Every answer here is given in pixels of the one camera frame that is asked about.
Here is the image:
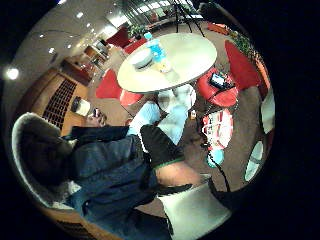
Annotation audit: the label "round ceiling lamp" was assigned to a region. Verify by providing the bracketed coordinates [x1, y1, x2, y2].
[5, 67, 21, 82]

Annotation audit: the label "round beige table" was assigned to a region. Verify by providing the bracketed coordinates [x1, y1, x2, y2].
[116, 32, 218, 114]

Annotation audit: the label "green plant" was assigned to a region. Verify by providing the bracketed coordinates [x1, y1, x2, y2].
[127, 23, 148, 40]
[229, 30, 258, 58]

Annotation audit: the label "the person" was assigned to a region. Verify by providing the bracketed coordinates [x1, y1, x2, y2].
[19, 83, 198, 240]

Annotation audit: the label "white armchair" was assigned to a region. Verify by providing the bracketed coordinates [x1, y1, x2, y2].
[11, 112, 81, 210]

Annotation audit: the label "blue plastic bottle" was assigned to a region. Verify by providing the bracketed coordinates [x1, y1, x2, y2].
[143, 31, 168, 65]

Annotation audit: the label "white bowl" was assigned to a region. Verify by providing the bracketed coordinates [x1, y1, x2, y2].
[129, 49, 154, 70]

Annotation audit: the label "white box with dark item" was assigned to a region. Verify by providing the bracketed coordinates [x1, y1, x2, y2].
[70, 96, 92, 118]

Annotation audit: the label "small yellow object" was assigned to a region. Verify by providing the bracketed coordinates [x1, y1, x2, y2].
[156, 61, 173, 74]

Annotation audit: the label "teal round object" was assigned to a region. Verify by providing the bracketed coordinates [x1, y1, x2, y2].
[207, 148, 226, 168]

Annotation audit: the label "red sofa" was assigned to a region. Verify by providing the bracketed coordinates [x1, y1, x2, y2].
[105, 26, 148, 55]

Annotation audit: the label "black tripod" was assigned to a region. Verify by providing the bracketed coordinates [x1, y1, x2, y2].
[168, 0, 206, 38]

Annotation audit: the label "wooden lattice cabinet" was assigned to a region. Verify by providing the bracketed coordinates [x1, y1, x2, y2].
[19, 68, 89, 134]

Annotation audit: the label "black device with screen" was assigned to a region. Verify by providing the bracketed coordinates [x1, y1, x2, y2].
[209, 72, 235, 90]

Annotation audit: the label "red chair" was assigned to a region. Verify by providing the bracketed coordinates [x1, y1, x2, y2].
[95, 68, 145, 108]
[196, 39, 263, 108]

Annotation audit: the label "black cable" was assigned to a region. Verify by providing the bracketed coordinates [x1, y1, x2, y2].
[198, 99, 232, 194]

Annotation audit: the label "red and white bag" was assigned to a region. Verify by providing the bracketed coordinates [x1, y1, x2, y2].
[201, 109, 234, 151]

